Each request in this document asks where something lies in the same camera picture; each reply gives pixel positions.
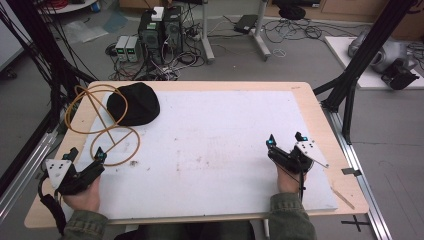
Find thin wooden stick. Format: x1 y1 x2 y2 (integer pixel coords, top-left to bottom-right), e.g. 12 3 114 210
329 186 356 210

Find white panel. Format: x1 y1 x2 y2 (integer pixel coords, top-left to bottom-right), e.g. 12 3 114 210
0 0 26 72

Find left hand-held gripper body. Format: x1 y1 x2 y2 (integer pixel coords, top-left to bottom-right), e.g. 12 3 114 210
44 159 106 197

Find white box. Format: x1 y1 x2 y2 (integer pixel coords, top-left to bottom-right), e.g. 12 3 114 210
151 6 165 22

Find round black object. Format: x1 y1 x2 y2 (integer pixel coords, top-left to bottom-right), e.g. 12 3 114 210
278 5 307 20

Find black computer tower green label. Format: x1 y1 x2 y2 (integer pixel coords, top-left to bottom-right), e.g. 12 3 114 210
138 9 164 65

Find person's left hand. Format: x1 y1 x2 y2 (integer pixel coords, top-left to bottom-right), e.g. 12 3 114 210
62 176 102 213

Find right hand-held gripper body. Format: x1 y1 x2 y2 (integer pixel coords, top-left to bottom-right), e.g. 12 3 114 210
267 138 330 175

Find round white table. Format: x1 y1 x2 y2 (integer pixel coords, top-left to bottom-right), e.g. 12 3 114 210
38 0 98 15

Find thin black cable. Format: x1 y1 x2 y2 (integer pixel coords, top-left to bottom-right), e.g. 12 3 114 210
276 164 307 204

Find person's right hand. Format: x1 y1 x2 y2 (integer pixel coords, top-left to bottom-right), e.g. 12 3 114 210
276 164 308 195

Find brown wire hat rack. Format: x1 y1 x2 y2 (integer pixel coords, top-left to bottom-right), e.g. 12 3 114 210
63 83 142 167

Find white floor board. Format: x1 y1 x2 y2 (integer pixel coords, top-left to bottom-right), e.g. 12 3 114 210
324 35 424 90

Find grey power supply unit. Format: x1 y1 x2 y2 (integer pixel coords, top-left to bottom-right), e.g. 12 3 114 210
125 35 143 63
114 35 129 63

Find clear plastic sheet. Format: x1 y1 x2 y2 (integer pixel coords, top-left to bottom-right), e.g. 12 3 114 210
61 20 109 44

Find white foam mat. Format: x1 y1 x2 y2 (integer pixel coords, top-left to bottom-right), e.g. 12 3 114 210
61 89 339 221

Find black tape cross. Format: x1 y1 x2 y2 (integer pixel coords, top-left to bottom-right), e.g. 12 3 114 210
340 214 371 233

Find grey metal desk leg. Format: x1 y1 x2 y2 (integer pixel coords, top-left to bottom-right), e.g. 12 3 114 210
200 0 216 65
250 0 273 62

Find black metal frame stand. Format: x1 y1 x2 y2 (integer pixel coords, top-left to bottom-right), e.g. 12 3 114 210
0 0 98 198
313 0 419 145

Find grey robot shell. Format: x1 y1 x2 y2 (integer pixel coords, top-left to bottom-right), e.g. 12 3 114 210
347 31 413 74

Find black hat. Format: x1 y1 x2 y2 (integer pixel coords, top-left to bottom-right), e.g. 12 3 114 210
105 81 161 127

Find flat black box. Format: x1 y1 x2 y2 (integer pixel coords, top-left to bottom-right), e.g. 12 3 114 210
233 14 259 35

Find thick black sleeved cable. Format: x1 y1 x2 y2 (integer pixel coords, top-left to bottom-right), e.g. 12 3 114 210
37 178 68 236

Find grey tape strip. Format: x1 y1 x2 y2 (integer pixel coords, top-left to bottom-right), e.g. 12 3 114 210
341 167 363 177

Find black device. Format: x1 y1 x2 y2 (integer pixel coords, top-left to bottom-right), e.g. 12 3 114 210
380 58 420 91

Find aluminium rail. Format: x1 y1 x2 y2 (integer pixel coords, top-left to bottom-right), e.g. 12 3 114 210
0 128 60 223
321 101 394 240

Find tangle of black floor cables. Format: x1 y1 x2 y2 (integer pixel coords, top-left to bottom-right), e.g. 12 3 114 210
263 16 363 45

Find tangle of computer cables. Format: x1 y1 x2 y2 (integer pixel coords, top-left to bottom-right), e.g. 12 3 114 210
105 42 205 82

